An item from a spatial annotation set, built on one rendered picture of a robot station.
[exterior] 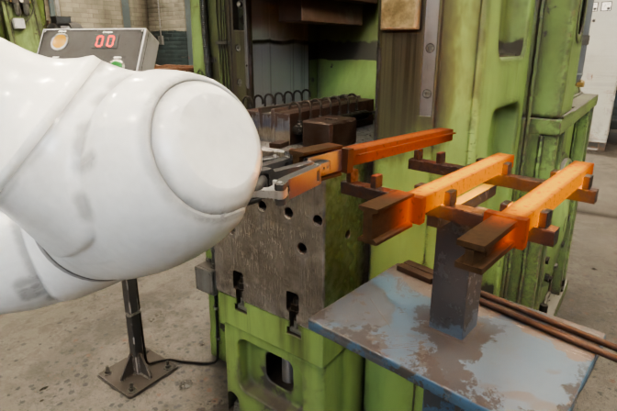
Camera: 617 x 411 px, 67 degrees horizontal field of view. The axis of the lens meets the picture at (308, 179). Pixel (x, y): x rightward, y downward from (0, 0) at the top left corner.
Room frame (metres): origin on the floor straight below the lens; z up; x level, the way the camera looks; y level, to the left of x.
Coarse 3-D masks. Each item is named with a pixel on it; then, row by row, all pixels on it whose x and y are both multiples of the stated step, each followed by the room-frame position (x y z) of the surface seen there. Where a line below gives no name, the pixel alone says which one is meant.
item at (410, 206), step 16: (496, 160) 0.77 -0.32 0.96; (512, 160) 0.80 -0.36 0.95; (448, 176) 0.66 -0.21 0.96; (464, 176) 0.66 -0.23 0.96; (480, 176) 0.70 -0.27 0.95; (400, 192) 0.55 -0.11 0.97; (416, 192) 0.59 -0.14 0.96; (432, 192) 0.59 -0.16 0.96; (464, 192) 0.65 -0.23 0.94; (368, 208) 0.49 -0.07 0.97; (384, 208) 0.50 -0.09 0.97; (400, 208) 0.54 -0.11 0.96; (416, 208) 0.54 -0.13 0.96; (432, 208) 0.58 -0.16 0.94; (368, 224) 0.49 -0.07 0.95; (384, 224) 0.51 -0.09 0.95; (400, 224) 0.54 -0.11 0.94; (416, 224) 0.54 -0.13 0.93; (368, 240) 0.49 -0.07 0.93; (384, 240) 0.50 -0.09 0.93
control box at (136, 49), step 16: (48, 32) 1.46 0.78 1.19; (64, 32) 1.44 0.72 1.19; (80, 32) 1.43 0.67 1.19; (96, 32) 1.42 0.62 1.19; (112, 32) 1.41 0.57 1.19; (128, 32) 1.40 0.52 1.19; (144, 32) 1.39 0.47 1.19; (48, 48) 1.43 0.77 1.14; (64, 48) 1.42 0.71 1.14; (80, 48) 1.41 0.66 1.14; (96, 48) 1.39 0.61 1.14; (112, 48) 1.38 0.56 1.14; (128, 48) 1.38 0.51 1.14; (144, 48) 1.38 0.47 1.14; (128, 64) 1.35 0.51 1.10; (144, 64) 1.37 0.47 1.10
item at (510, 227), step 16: (560, 176) 0.66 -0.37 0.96; (576, 176) 0.66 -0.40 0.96; (544, 192) 0.59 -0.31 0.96; (560, 192) 0.60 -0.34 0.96; (512, 208) 0.52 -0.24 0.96; (528, 208) 0.52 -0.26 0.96; (480, 224) 0.46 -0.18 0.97; (496, 224) 0.46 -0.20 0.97; (512, 224) 0.46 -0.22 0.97; (528, 224) 0.47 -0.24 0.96; (464, 240) 0.42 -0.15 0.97; (480, 240) 0.42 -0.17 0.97; (496, 240) 0.42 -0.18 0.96; (512, 240) 0.47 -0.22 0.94; (464, 256) 0.43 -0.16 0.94; (480, 256) 0.42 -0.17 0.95; (496, 256) 0.43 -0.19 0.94; (480, 272) 0.40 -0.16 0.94
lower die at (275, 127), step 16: (352, 96) 1.45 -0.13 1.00; (256, 112) 1.19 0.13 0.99; (272, 112) 1.16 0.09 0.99; (288, 112) 1.15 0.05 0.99; (304, 112) 1.17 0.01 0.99; (336, 112) 1.29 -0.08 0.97; (352, 112) 1.36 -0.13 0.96; (256, 128) 1.19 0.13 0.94; (272, 128) 1.16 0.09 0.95; (288, 128) 1.13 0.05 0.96
